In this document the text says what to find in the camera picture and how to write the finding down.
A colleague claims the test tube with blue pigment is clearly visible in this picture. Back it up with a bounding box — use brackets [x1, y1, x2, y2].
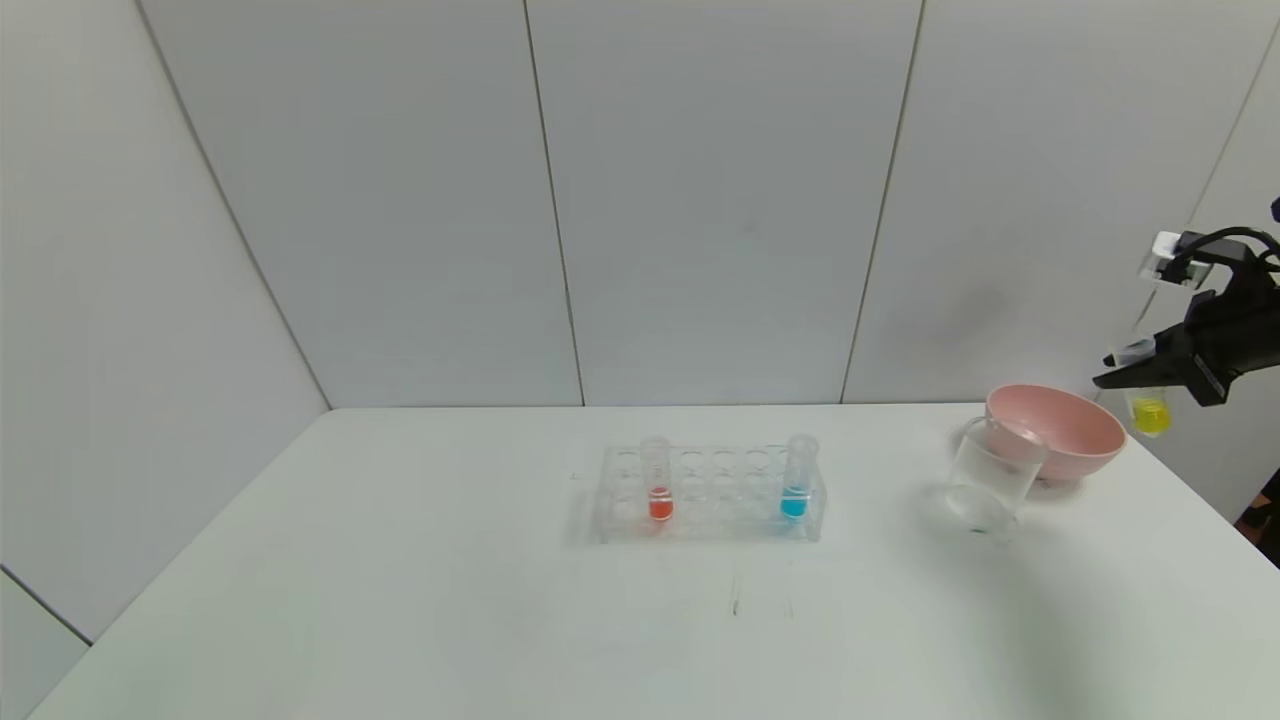
[781, 435, 819, 521]

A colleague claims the test tube with yellow pigment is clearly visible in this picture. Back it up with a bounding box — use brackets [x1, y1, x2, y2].
[1105, 338, 1173, 439]

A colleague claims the pink bowl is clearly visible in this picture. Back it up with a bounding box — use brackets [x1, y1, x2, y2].
[985, 385, 1128, 484]

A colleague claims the clear glass beaker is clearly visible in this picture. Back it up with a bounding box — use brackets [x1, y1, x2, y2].
[944, 418, 1048, 541]

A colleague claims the test tube with red pigment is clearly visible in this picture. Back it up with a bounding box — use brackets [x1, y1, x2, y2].
[641, 437, 673, 523]

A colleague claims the clear plastic test tube rack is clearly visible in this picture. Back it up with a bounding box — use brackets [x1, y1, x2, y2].
[596, 443, 827, 546]

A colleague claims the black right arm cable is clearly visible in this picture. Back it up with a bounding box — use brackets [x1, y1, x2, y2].
[1165, 227, 1280, 286]

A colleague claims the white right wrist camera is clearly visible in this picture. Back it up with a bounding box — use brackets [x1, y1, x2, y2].
[1140, 232, 1216, 291]

